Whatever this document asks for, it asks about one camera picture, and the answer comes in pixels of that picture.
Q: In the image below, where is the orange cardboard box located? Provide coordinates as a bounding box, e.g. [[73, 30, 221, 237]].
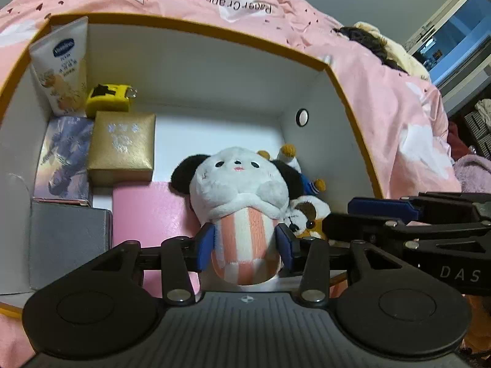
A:
[[0, 12, 386, 317]]

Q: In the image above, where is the white hand cream tube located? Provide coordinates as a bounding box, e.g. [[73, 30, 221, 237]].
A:
[[29, 16, 90, 117]]

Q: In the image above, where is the grey box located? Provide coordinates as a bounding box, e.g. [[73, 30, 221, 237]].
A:
[[29, 199, 114, 291]]

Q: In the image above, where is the pink flat box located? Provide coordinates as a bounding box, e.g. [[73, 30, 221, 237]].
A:
[[112, 181, 204, 300]]

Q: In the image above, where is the duck plush with blue stripes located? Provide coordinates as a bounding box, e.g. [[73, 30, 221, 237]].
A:
[[258, 144, 327, 197]]

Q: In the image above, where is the yellow black small toy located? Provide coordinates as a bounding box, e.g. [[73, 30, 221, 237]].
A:
[[85, 82, 138, 119]]

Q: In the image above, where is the pink duvet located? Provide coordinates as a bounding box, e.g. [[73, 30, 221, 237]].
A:
[[0, 0, 463, 361]]

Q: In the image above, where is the gold gift box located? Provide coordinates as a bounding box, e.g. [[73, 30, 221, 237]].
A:
[[87, 111, 156, 188]]

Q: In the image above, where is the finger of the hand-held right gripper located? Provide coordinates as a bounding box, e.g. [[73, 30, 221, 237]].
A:
[[347, 192, 491, 223], [322, 213, 491, 247]]

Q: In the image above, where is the grey checkered cloth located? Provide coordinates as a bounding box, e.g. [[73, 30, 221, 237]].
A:
[[463, 99, 491, 145]]

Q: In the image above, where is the panda plush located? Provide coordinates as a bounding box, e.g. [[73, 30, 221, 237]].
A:
[[171, 146, 304, 286]]

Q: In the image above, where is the red cloth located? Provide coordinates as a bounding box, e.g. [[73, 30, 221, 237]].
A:
[[448, 121, 466, 162]]

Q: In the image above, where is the cream plush with dark hair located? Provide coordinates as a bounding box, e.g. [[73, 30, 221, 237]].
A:
[[333, 22, 432, 82]]

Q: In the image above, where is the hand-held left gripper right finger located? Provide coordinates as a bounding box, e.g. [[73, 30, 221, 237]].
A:
[[276, 223, 400, 307]]

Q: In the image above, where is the purple fluffy cloth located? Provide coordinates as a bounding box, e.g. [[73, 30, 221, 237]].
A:
[[453, 154, 491, 194]]

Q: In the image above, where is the window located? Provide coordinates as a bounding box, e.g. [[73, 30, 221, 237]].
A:
[[407, 0, 491, 98]]

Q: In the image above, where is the art print box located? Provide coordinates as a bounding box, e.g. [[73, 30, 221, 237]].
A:
[[33, 116, 95, 208]]

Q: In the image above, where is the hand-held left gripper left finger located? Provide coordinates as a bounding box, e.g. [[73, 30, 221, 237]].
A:
[[90, 222, 215, 307]]

